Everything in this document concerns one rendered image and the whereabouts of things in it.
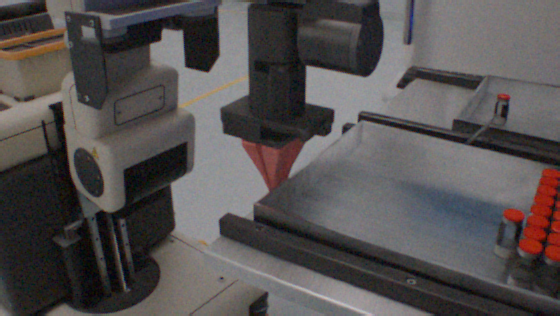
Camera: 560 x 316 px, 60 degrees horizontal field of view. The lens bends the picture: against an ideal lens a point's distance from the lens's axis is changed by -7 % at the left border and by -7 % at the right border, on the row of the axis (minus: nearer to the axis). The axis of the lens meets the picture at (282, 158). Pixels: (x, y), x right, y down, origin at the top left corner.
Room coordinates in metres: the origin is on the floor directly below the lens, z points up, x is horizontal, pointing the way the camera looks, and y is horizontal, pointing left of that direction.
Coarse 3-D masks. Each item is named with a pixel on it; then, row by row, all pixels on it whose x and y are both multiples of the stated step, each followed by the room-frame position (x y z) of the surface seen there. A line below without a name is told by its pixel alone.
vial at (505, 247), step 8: (512, 208) 0.41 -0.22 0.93; (504, 216) 0.40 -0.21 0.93; (512, 216) 0.39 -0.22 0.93; (520, 216) 0.39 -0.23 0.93; (504, 224) 0.40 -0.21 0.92; (512, 224) 0.39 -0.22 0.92; (520, 224) 0.39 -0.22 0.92; (504, 232) 0.39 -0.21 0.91; (512, 232) 0.39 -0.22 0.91; (520, 232) 0.39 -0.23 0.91; (496, 240) 0.40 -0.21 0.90; (504, 240) 0.39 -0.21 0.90; (512, 240) 0.39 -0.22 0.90; (496, 248) 0.40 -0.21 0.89; (504, 248) 0.39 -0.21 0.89; (512, 248) 0.39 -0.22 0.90; (504, 256) 0.39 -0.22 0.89; (512, 256) 0.39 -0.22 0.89
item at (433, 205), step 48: (336, 144) 0.59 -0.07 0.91; (384, 144) 0.64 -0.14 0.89; (432, 144) 0.60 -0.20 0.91; (288, 192) 0.49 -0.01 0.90; (336, 192) 0.52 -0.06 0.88; (384, 192) 0.52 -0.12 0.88; (432, 192) 0.52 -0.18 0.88; (480, 192) 0.52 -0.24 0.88; (528, 192) 0.52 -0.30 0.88; (336, 240) 0.39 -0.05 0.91; (384, 240) 0.42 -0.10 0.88; (432, 240) 0.42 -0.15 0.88; (480, 240) 0.42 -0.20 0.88; (480, 288) 0.32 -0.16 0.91
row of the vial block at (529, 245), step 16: (544, 176) 0.47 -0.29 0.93; (544, 192) 0.44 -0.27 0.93; (544, 208) 0.41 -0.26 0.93; (528, 224) 0.38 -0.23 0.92; (544, 224) 0.38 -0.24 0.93; (528, 240) 0.35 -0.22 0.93; (544, 240) 0.38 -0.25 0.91; (528, 256) 0.34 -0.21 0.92; (512, 272) 0.35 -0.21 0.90; (528, 272) 0.34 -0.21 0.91; (528, 288) 0.34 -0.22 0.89
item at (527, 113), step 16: (496, 80) 0.88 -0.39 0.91; (512, 80) 0.86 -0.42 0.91; (480, 96) 0.83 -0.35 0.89; (496, 96) 0.86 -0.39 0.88; (512, 96) 0.86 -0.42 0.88; (528, 96) 0.85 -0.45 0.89; (544, 96) 0.83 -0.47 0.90; (464, 112) 0.72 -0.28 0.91; (480, 112) 0.78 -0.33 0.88; (512, 112) 0.78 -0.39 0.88; (528, 112) 0.78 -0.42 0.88; (544, 112) 0.79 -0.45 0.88; (464, 128) 0.66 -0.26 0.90; (480, 128) 0.65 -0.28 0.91; (496, 128) 0.64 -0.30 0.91; (512, 128) 0.71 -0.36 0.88; (528, 128) 0.71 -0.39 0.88; (544, 128) 0.72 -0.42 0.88; (528, 144) 0.61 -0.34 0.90; (544, 144) 0.60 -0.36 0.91
